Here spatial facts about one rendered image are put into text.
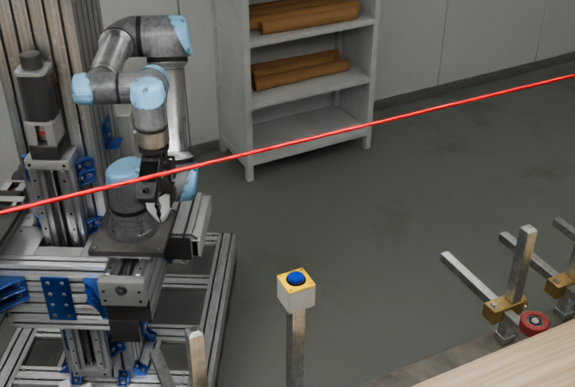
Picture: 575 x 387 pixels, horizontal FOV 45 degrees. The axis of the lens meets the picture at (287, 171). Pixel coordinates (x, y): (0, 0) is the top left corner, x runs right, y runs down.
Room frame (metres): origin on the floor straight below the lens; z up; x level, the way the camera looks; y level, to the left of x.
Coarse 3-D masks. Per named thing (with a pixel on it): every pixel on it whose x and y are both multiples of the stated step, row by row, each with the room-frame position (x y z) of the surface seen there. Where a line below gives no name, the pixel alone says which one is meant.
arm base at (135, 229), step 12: (120, 216) 1.66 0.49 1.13; (132, 216) 1.65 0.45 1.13; (144, 216) 1.67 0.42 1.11; (108, 228) 1.68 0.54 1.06; (120, 228) 1.65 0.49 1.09; (132, 228) 1.65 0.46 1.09; (144, 228) 1.67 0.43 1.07; (156, 228) 1.69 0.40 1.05; (120, 240) 1.64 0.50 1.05; (132, 240) 1.64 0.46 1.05; (144, 240) 1.65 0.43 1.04
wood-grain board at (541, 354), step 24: (552, 336) 1.40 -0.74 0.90; (480, 360) 1.31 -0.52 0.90; (504, 360) 1.31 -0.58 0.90; (528, 360) 1.31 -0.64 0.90; (552, 360) 1.31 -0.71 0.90; (432, 384) 1.23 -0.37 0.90; (456, 384) 1.23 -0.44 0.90; (480, 384) 1.23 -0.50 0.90; (504, 384) 1.23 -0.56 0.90; (528, 384) 1.23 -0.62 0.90; (552, 384) 1.23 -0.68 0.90
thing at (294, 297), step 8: (288, 272) 1.29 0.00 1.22; (304, 272) 1.29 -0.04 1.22; (280, 280) 1.26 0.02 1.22; (304, 280) 1.26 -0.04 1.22; (280, 288) 1.26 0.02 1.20; (288, 288) 1.23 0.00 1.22; (296, 288) 1.23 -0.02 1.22; (304, 288) 1.24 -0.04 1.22; (312, 288) 1.24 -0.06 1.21; (280, 296) 1.26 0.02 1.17; (288, 296) 1.22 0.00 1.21; (296, 296) 1.23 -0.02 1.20; (304, 296) 1.23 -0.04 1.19; (312, 296) 1.24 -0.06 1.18; (288, 304) 1.22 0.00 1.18; (296, 304) 1.23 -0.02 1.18; (304, 304) 1.23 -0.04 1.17; (312, 304) 1.24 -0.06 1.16; (288, 312) 1.22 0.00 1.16; (296, 312) 1.23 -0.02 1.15
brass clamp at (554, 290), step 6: (558, 276) 1.69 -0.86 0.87; (564, 276) 1.69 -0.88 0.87; (546, 282) 1.68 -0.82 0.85; (552, 282) 1.66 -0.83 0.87; (564, 282) 1.66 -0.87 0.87; (570, 282) 1.66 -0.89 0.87; (546, 288) 1.67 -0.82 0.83; (552, 288) 1.66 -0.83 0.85; (558, 288) 1.64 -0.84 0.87; (564, 288) 1.65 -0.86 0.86; (552, 294) 1.65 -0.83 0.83; (558, 294) 1.64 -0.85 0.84; (564, 294) 1.65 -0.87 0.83
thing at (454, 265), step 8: (448, 256) 1.81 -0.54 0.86; (448, 264) 1.78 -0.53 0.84; (456, 264) 1.77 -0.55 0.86; (456, 272) 1.74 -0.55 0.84; (464, 272) 1.72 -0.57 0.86; (464, 280) 1.71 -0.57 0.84; (472, 280) 1.69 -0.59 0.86; (472, 288) 1.67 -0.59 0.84; (480, 288) 1.65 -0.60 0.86; (488, 288) 1.65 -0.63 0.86; (480, 296) 1.63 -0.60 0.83; (488, 296) 1.61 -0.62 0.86; (496, 296) 1.61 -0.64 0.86; (504, 312) 1.54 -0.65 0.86; (512, 312) 1.54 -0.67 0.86; (504, 320) 1.53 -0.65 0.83; (512, 320) 1.51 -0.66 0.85; (512, 328) 1.50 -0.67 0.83; (520, 336) 1.47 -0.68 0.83; (528, 336) 1.44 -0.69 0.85
